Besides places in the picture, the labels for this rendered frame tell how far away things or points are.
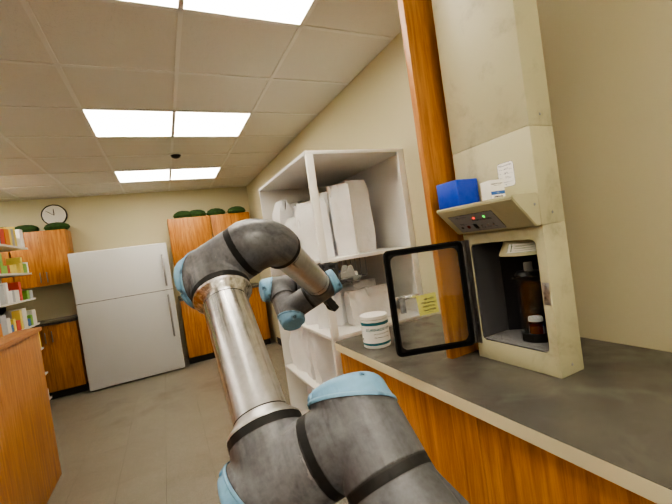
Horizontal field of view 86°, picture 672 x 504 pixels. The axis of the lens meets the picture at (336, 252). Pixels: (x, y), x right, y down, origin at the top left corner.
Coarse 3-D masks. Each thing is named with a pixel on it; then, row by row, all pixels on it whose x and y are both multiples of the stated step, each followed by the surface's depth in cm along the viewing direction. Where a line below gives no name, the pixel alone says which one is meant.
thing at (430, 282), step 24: (408, 264) 135; (432, 264) 135; (456, 264) 136; (408, 288) 135; (432, 288) 135; (456, 288) 136; (408, 312) 135; (432, 312) 135; (456, 312) 136; (408, 336) 135; (432, 336) 136; (456, 336) 136
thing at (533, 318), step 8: (520, 280) 123; (528, 280) 121; (536, 280) 121; (520, 288) 124; (528, 288) 122; (536, 288) 121; (520, 296) 125; (528, 296) 122; (536, 296) 121; (520, 304) 125; (528, 304) 122; (536, 304) 121; (520, 312) 126; (528, 312) 123; (536, 312) 121; (544, 312) 121; (520, 320) 127; (528, 320) 123; (536, 320) 122; (544, 320) 121; (528, 328) 123; (536, 328) 122; (544, 328) 121
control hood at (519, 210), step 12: (468, 204) 119; (480, 204) 114; (492, 204) 111; (504, 204) 108; (516, 204) 105; (528, 204) 106; (444, 216) 131; (504, 216) 112; (516, 216) 109; (528, 216) 107; (456, 228) 133; (504, 228) 117
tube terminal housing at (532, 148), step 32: (544, 128) 111; (480, 160) 126; (544, 160) 110; (480, 192) 127; (512, 192) 116; (544, 192) 110; (544, 224) 111; (544, 256) 109; (480, 320) 136; (576, 320) 114; (480, 352) 138; (512, 352) 125; (576, 352) 113
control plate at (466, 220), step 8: (456, 216) 127; (464, 216) 124; (472, 216) 121; (480, 216) 119; (488, 216) 117; (496, 216) 114; (456, 224) 131; (464, 224) 128; (472, 224) 125; (480, 224) 123; (496, 224) 118; (504, 224) 115
